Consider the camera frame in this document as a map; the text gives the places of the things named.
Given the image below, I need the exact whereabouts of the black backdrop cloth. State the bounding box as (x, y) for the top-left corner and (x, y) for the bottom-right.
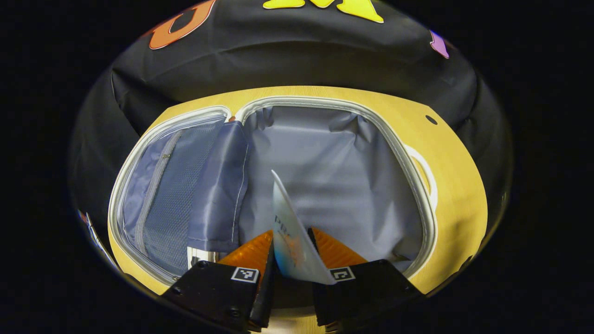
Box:
(67, 0), (513, 288)

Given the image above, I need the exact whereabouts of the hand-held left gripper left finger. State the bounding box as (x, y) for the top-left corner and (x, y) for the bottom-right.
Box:
(162, 231), (276, 333)

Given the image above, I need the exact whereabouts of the white suitcase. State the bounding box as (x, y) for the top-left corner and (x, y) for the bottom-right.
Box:
(108, 96), (439, 286)

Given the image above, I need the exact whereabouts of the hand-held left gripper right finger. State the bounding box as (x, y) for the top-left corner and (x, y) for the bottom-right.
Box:
(307, 226), (424, 332)

